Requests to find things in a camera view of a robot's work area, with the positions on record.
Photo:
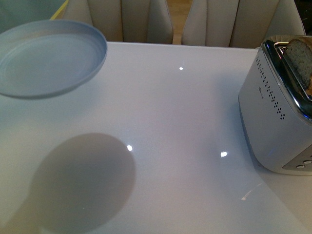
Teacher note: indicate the light blue plate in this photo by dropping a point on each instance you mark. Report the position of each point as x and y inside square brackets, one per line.
[48, 58]

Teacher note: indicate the white chrome-top toaster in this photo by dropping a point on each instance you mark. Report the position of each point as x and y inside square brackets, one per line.
[276, 112]

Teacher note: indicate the beige chair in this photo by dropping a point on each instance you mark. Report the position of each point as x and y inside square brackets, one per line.
[142, 21]
[240, 23]

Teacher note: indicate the brown bread slice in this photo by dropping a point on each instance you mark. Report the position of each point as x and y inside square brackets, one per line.
[299, 53]

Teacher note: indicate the beige chair left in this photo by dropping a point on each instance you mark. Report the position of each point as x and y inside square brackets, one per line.
[142, 21]

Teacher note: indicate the beige chair right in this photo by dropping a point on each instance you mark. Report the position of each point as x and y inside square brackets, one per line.
[240, 23]

